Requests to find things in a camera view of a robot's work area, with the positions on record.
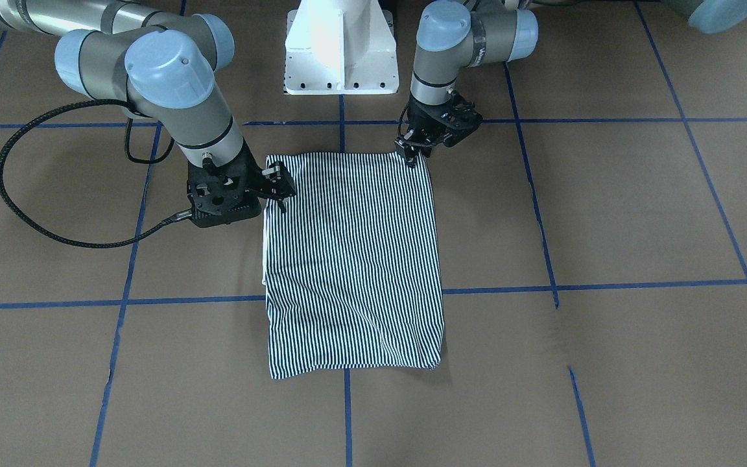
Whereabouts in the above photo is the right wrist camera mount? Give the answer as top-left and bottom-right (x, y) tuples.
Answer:
(187, 163), (262, 228)

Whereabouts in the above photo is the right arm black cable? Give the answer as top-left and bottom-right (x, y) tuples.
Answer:
(0, 99), (194, 250)

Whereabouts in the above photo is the striped polo shirt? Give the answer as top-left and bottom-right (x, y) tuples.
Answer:
(262, 152), (445, 379)

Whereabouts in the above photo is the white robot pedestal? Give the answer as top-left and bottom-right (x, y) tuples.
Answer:
(283, 1), (399, 95)

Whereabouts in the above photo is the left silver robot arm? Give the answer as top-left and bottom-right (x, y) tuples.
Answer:
(395, 1), (539, 168)

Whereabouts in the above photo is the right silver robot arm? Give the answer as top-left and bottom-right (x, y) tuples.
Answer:
(0, 1), (296, 216)

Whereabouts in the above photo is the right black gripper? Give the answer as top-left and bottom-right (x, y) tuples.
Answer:
(187, 143), (296, 215)

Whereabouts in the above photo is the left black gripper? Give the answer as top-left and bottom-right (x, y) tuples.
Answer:
(395, 91), (483, 169)

